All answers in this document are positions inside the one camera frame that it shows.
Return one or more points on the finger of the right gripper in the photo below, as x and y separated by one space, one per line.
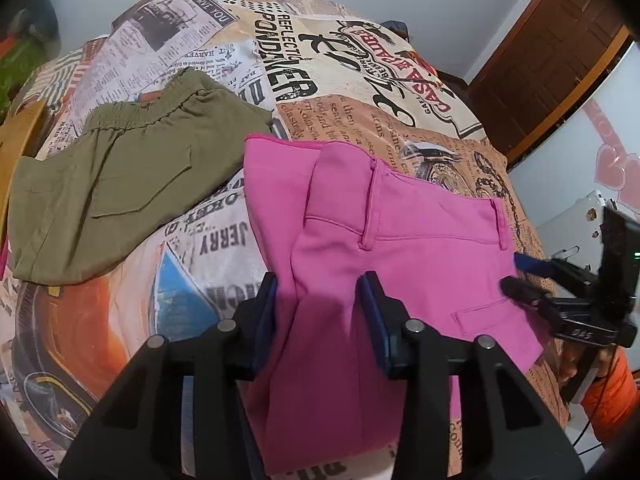
525 294
531 265

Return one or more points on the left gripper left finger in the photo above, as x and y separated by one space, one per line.
135 430

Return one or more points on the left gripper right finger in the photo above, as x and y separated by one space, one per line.
507 431

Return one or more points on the pink pants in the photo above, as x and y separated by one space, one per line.
325 213

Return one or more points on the orange sleeve right forearm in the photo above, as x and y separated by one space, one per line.
611 401

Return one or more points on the right hand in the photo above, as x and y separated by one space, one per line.
571 354

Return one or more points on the white appliance box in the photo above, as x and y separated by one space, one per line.
575 235

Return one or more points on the brown wooden door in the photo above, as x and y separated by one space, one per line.
553 55

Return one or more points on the olive green pants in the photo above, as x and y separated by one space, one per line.
135 167

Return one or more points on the blue backpack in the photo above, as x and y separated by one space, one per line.
399 28

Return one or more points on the brown cardboard box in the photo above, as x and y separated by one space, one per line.
19 136

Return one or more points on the green bag clothes pile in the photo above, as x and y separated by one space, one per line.
29 37

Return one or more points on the pink heart wall stickers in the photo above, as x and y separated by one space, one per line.
616 169

